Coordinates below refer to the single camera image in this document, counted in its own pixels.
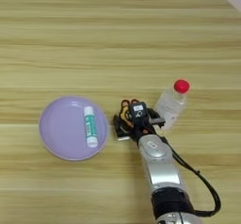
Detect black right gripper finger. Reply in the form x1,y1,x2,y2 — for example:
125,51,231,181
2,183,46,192
113,113,132,141
148,108,167,128

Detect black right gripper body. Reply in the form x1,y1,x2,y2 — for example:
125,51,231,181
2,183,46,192
127,117,162,143

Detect clear bottle red cap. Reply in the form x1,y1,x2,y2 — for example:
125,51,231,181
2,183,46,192
153,78,192,132

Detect black box white label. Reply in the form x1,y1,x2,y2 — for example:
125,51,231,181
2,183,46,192
128,102,149,120

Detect green white glue stick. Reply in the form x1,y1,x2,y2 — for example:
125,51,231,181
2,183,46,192
82,105,99,149

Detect purple round plate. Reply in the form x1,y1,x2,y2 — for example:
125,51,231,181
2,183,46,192
39,95,109,162

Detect red handled scissors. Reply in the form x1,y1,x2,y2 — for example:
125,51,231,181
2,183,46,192
120,98,141,110

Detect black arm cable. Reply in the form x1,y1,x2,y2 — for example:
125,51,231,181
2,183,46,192
161,136,222,218

